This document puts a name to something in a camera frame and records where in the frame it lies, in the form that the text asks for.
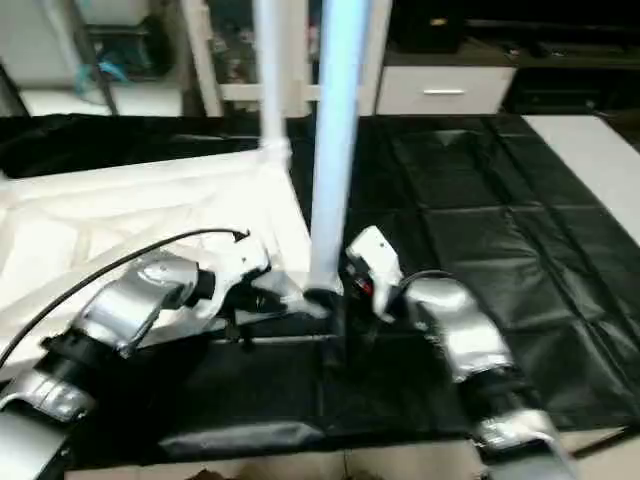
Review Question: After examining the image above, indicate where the white drawer unit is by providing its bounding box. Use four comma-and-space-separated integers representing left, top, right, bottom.
374, 65, 518, 117

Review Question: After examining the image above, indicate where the white plastic table top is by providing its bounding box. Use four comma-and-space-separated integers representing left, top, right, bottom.
0, 148, 333, 373

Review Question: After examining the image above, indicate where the white plastic table leg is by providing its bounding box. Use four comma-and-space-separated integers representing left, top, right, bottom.
251, 0, 302, 163
304, 0, 372, 298

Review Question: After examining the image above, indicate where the black table mat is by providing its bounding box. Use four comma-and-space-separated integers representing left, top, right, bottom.
0, 110, 640, 466

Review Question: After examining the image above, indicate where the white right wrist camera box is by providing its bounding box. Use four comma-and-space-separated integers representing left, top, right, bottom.
342, 225, 405, 324

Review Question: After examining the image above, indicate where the black metal workbench leg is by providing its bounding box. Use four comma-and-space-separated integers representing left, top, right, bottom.
570, 425, 640, 459

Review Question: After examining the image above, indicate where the white glass door cabinet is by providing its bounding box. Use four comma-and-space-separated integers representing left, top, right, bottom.
180, 0, 393, 117

